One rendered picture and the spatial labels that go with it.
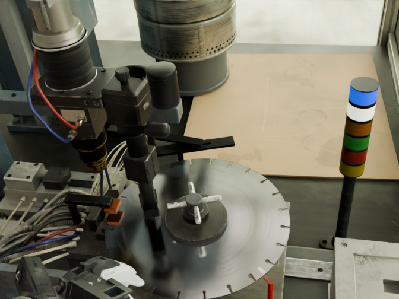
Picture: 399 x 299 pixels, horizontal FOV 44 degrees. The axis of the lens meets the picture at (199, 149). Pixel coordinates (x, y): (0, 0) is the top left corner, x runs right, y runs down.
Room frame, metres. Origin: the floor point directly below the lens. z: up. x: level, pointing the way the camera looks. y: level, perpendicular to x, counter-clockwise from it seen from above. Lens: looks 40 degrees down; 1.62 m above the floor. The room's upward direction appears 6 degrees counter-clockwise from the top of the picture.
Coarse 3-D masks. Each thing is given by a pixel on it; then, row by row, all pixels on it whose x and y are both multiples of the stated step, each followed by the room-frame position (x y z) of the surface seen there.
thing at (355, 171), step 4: (340, 160) 0.67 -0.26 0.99; (340, 164) 0.67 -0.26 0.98; (344, 164) 0.66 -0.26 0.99; (348, 164) 0.65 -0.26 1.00; (360, 164) 0.65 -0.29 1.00; (364, 164) 0.66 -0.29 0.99; (340, 168) 0.67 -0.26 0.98; (344, 168) 0.66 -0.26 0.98; (348, 168) 0.65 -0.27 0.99; (352, 168) 0.65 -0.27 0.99; (356, 168) 0.65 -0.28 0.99; (360, 168) 0.65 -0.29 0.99; (340, 172) 0.67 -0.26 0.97; (344, 172) 0.66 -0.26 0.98; (348, 172) 0.65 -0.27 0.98; (352, 172) 0.65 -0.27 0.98; (356, 172) 0.65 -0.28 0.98; (360, 172) 0.65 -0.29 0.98; (348, 176) 0.65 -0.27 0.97; (352, 176) 0.65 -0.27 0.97; (356, 176) 0.65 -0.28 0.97
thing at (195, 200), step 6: (192, 186) 0.64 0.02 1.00; (192, 192) 0.62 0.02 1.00; (186, 198) 0.61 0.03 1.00; (192, 198) 0.60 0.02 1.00; (198, 198) 0.60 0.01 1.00; (204, 198) 0.61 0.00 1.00; (210, 198) 0.60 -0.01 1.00; (216, 198) 0.60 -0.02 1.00; (168, 204) 0.60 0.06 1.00; (174, 204) 0.60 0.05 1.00; (180, 204) 0.60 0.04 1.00; (186, 204) 0.60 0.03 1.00; (192, 204) 0.59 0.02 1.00; (198, 204) 0.59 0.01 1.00; (192, 210) 0.59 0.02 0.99; (198, 210) 0.58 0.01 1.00; (198, 216) 0.57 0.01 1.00; (198, 222) 0.56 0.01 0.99
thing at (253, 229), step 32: (192, 160) 0.76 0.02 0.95; (224, 160) 0.75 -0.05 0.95; (128, 192) 0.69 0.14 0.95; (160, 192) 0.68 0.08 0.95; (224, 192) 0.66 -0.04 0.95; (256, 192) 0.66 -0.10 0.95; (128, 224) 0.61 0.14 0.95; (160, 224) 0.60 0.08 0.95; (256, 224) 0.58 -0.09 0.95; (288, 224) 0.57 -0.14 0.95; (128, 256) 0.54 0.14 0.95; (160, 256) 0.53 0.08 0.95; (192, 256) 0.52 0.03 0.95; (224, 256) 0.52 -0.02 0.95; (256, 256) 0.51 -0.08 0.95; (160, 288) 0.47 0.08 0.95; (192, 288) 0.46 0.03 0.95; (224, 288) 0.45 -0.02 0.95
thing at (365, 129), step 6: (348, 120) 0.67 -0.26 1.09; (372, 120) 0.66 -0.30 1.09; (348, 126) 0.66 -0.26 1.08; (354, 126) 0.65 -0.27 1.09; (360, 126) 0.65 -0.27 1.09; (366, 126) 0.65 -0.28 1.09; (348, 132) 0.66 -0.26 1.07; (354, 132) 0.65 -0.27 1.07; (360, 132) 0.65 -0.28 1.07; (366, 132) 0.65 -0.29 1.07
